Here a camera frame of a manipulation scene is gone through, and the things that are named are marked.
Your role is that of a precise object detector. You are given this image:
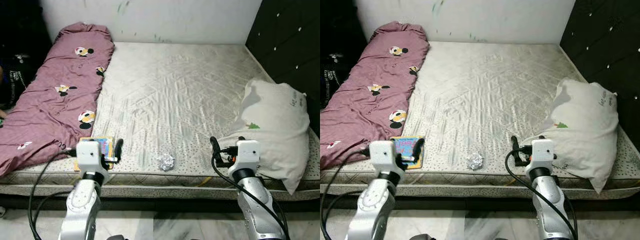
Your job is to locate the colourful children's book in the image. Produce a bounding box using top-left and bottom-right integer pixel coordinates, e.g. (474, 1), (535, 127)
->
(75, 136), (115, 172)
(390, 136), (426, 170)

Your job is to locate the white pillow with tree print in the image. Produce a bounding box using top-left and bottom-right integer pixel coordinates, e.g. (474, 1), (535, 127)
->
(218, 79), (312, 196)
(522, 77), (621, 195)

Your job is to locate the thin patterned under mattress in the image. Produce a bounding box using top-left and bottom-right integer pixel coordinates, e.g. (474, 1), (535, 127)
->
(320, 184), (640, 202)
(0, 184), (321, 202)

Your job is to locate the grey patterned quilted mattress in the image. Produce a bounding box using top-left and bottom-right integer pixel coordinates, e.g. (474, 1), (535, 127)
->
(0, 41), (321, 188)
(320, 41), (640, 188)

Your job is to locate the pink quilt with cartoon print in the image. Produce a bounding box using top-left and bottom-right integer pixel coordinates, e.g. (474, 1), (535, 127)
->
(320, 21), (431, 171)
(0, 21), (116, 177)

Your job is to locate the black bag with white print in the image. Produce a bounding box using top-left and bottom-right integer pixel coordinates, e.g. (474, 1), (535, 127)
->
(0, 52), (33, 108)
(320, 52), (346, 108)

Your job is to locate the black tufted headboard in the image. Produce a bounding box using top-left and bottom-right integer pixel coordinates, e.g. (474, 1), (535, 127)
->
(560, 0), (640, 136)
(245, 0), (321, 136)

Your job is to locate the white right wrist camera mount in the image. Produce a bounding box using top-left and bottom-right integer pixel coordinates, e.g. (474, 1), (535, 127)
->
(236, 140), (261, 173)
(530, 139), (556, 170)

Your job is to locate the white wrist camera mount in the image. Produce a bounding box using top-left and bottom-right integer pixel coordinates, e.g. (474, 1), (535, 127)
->
(76, 140), (110, 173)
(370, 140), (399, 173)
(530, 139), (556, 170)
(236, 140), (261, 173)

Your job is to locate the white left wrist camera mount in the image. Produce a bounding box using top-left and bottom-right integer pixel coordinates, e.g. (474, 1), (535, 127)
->
(370, 140), (399, 173)
(76, 140), (110, 173)

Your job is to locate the dark bed frame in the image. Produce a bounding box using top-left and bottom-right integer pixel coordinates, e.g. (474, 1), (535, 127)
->
(320, 196), (640, 212)
(0, 196), (321, 212)

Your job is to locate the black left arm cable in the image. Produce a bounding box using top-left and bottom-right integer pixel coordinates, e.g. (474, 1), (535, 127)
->
(320, 147), (372, 240)
(27, 148), (77, 240)

